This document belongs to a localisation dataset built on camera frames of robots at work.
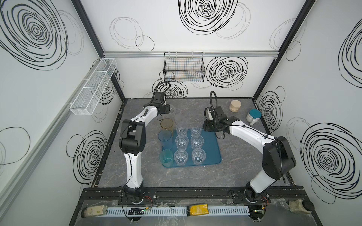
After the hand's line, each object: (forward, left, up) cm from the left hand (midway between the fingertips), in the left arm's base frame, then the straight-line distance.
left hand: (167, 107), depth 102 cm
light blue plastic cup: (-22, -1, -4) cm, 23 cm away
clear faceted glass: (-33, -12, -9) cm, 36 cm away
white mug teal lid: (-4, -62, -3) cm, 63 cm away
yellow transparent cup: (-17, -2, +3) cm, 17 cm away
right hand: (-17, -26, +1) cm, 31 cm away
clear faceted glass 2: (-14, -11, -6) cm, 19 cm away
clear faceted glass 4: (-32, -22, -9) cm, 40 cm away
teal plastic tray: (-32, -17, -1) cm, 36 cm away
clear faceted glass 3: (-12, -21, -8) cm, 26 cm away
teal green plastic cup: (-34, -3, -8) cm, 35 cm away
